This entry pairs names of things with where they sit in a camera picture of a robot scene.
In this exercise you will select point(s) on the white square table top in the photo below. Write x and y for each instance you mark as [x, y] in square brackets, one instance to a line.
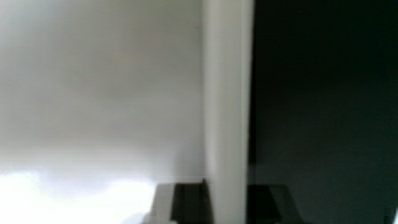
[124, 108]

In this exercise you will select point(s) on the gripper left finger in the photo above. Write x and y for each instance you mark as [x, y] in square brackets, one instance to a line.
[182, 204]

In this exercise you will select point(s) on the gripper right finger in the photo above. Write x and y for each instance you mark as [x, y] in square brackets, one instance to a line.
[271, 205]

